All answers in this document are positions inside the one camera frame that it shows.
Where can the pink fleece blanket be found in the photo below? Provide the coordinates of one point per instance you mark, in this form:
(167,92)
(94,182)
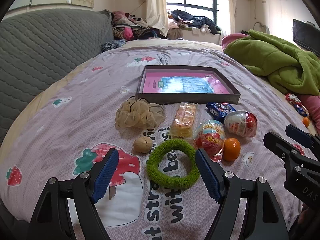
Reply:
(232,41)

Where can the green fuzzy scrunchie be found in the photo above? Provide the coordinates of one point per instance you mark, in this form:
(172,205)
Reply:
(155,175)

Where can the blue cookie packet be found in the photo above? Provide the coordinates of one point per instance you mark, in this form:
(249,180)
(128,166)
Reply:
(220,110)

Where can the shallow grey cardboard box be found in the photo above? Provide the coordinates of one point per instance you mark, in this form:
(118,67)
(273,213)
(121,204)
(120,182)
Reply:
(187,99)

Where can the yellow cracker packet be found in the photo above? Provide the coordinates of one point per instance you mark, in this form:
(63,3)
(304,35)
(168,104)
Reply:
(183,120)

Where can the pile of dark clothes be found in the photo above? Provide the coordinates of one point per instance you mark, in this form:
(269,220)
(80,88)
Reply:
(195,21)

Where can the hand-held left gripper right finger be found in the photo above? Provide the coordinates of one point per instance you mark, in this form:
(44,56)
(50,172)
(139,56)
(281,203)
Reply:
(207,175)

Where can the red toy egg clear wrapper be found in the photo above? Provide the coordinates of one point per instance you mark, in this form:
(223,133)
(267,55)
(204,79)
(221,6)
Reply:
(210,140)

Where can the beige mesh scrunchie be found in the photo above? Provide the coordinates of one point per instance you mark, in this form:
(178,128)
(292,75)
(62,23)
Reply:
(135,116)

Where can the blue patterned cloth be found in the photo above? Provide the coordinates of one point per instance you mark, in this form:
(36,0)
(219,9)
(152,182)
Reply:
(112,45)

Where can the small mandarin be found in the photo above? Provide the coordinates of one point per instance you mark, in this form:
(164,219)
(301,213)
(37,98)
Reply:
(306,122)

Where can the black screen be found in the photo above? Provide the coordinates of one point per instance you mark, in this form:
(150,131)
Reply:
(306,36)

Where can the pink and blue book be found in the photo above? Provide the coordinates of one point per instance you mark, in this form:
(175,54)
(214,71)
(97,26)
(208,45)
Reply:
(155,80)

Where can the cream curtain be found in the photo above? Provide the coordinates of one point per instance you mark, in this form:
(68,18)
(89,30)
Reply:
(233,5)
(156,5)

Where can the pink cloth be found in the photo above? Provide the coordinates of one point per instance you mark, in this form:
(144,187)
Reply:
(312,107)

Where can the walnut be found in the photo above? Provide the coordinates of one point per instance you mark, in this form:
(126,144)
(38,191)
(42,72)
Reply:
(142,144)

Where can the large mandarin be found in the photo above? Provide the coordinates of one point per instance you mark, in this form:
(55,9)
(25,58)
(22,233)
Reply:
(231,150)

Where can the grey quilted headboard cover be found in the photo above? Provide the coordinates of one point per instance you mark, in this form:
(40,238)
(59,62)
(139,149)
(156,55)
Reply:
(50,50)

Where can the red and white candy packet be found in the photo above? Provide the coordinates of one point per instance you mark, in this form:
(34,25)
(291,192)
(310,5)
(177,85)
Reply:
(292,98)

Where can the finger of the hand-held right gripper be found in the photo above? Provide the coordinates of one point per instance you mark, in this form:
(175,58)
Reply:
(275,141)
(298,134)

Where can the pile of mixed clothes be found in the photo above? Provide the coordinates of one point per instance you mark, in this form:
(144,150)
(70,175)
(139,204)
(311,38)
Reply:
(135,27)

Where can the printed pink bedsheet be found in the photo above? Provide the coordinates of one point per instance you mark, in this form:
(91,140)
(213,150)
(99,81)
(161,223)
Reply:
(75,85)

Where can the blue and red candy packet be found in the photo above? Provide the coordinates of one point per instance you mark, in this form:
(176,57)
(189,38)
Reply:
(302,110)

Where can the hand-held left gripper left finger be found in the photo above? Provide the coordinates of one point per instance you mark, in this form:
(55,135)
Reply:
(106,172)

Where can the green fleece blanket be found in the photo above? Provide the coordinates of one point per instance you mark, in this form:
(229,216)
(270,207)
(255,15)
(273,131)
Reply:
(275,57)

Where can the white and red toy egg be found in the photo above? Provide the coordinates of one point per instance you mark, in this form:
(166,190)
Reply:
(240,123)

